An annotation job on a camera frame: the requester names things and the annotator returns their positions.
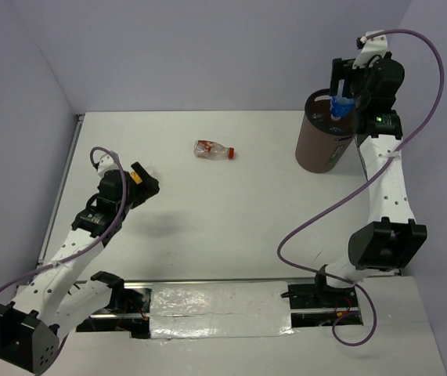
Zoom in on blue label white cap bottle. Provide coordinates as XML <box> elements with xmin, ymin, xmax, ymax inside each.
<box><xmin>330</xmin><ymin>95</ymin><xmax>355</xmax><ymax>121</ymax></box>

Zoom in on red cap clear bottle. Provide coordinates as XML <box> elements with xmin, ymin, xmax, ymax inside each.
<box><xmin>193</xmin><ymin>140</ymin><xmax>235</xmax><ymax>161</ymax></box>

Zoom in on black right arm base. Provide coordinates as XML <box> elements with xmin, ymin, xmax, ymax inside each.
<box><xmin>281</xmin><ymin>273</ymin><xmax>358</xmax><ymax>309</ymax></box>

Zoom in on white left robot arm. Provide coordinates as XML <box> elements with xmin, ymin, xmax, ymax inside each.
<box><xmin>0</xmin><ymin>157</ymin><xmax>160</xmax><ymax>375</ymax></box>

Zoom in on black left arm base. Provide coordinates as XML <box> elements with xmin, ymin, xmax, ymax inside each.
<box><xmin>89</xmin><ymin>271</ymin><xmax>152</xmax><ymax>339</ymax></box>

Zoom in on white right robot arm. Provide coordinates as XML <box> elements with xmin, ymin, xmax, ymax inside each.
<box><xmin>312</xmin><ymin>54</ymin><xmax>427</xmax><ymax>306</ymax></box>

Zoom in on brown plastic waste bin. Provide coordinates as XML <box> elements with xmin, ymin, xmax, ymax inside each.
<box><xmin>295</xmin><ymin>89</ymin><xmax>355</xmax><ymax>174</ymax></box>

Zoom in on white foil covered front board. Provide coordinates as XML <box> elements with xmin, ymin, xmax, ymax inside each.
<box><xmin>0</xmin><ymin>276</ymin><xmax>447</xmax><ymax>376</ymax></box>

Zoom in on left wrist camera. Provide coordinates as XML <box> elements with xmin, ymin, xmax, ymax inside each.
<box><xmin>95</xmin><ymin>154</ymin><xmax>118</xmax><ymax>178</ymax></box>

